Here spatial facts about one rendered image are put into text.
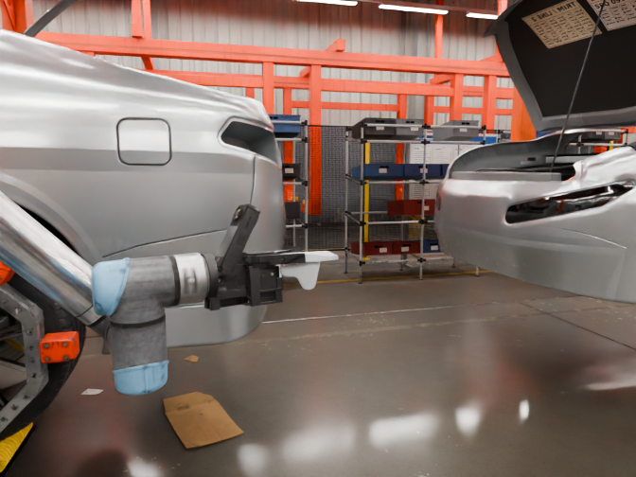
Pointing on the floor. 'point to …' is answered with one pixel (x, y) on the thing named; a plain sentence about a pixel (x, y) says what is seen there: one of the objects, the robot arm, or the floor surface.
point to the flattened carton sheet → (199, 419)
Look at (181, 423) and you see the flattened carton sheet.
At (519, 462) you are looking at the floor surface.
